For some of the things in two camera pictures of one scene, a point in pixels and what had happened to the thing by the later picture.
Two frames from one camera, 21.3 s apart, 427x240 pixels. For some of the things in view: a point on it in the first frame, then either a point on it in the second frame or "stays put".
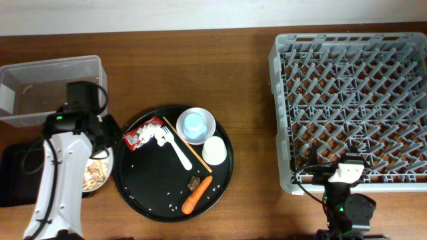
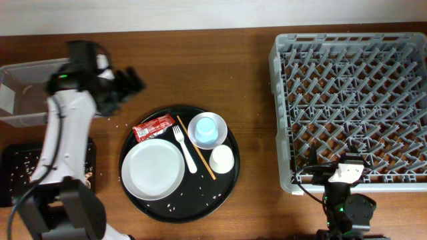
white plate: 98,173 to 152,169
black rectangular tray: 21,173 stays put
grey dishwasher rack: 363,94 stays put
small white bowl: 195,125 to 207,130
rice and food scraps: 95,173 to 25,163
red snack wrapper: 131,139 to 152,128
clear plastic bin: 31,91 stays put
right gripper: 321,176 stays put
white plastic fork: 169,137 to 179,137
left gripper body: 114,135 to 107,85
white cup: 214,151 to 221,159
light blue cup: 195,127 to 206,131
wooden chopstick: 190,147 to 197,151
